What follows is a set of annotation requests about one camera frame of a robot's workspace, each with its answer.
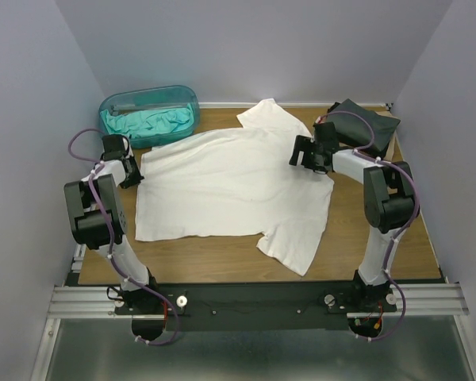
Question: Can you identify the aluminium frame rail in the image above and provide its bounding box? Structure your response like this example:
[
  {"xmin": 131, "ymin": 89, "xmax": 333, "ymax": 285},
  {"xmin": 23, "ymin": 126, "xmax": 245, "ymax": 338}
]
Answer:
[{"xmin": 29, "ymin": 241, "xmax": 471, "ymax": 381}]

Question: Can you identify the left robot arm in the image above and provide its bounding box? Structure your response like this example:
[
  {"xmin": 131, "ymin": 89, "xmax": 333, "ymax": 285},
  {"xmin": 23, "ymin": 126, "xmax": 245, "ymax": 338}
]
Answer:
[{"xmin": 63, "ymin": 134, "xmax": 162, "ymax": 314}]

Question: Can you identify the white printed t shirt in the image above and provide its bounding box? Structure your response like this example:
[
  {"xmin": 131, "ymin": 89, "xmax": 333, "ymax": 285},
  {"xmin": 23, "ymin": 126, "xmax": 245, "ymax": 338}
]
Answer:
[{"xmin": 135, "ymin": 99, "xmax": 334, "ymax": 276}]

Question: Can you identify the folded grey-green t shirt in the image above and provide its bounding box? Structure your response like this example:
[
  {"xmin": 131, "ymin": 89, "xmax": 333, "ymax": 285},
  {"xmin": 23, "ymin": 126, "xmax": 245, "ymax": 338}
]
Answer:
[{"xmin": 327, "ymin": 99, "xmax": 400, "ymax": 148}]

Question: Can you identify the teal plastic bin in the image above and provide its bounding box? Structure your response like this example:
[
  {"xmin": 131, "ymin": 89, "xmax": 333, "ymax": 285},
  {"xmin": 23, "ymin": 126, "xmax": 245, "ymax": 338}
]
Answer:
[{"xmin": 98, "ymin": 85, "xmax": 200, "ymax": 149}]

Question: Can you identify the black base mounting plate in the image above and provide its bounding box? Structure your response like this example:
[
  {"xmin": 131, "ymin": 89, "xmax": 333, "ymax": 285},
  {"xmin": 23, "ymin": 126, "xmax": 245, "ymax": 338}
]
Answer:
[{"xmin": 106, "ymin": 280, "xmax": 397, "ymax": 339}]

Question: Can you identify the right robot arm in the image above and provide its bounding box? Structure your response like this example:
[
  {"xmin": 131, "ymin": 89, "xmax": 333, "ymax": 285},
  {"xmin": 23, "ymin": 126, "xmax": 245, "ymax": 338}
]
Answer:
[{"xmin": 289, "ymin": 122, "xmax": 420, "ymax": 311}]

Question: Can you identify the teal t shirt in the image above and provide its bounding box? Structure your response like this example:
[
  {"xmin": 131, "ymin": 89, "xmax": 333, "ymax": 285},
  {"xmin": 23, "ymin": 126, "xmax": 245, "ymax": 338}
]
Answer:
[{"xmin": 100, "ymin": 104, "xmax": 194, "ymax": 140}]

